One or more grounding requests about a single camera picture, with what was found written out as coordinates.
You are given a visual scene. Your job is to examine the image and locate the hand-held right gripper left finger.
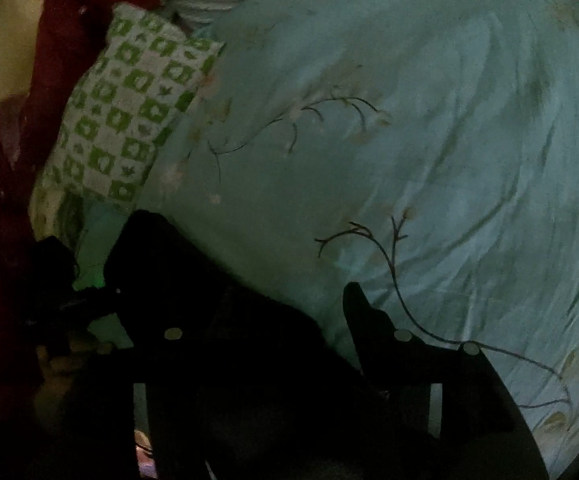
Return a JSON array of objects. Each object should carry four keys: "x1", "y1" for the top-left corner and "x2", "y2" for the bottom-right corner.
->
[{"x1": 70, "y1": 285, "x2": 235, "y2": 435}]

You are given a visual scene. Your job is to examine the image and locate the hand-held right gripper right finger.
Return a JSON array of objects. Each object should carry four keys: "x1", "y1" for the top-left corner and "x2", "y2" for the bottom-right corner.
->
[{"x1": 343, "y1": 282, "x2": 516, "y2": 437}]

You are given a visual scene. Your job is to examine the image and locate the green checkered pillow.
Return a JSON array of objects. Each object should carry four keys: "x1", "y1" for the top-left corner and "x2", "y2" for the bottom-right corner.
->
[{"x1": 30, "y1": 2, "x2": 226, "y2": 251}]

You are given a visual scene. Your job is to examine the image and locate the light blue floral bedsheet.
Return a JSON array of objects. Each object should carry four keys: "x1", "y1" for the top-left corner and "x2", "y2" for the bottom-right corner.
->
[{"x1": 72, "y1": 0, "x2": 579, "y2": 478}]

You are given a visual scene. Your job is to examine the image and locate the dark red blanket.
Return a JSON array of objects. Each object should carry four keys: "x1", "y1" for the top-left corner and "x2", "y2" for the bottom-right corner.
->
[{"x1": 0, "y1": 0, "x2": 173, "y2": 423}]

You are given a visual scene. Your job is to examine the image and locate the black pants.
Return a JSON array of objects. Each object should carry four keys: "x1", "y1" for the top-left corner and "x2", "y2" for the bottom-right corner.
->
[{"x1": 104, "y1": 209, "x2": 387, "y2": 480}]

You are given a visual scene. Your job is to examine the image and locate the person's left hand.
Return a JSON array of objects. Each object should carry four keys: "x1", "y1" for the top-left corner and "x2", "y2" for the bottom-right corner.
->
[{"x1": 37, "y1": 342, "x2": 101, "y2": 378}]

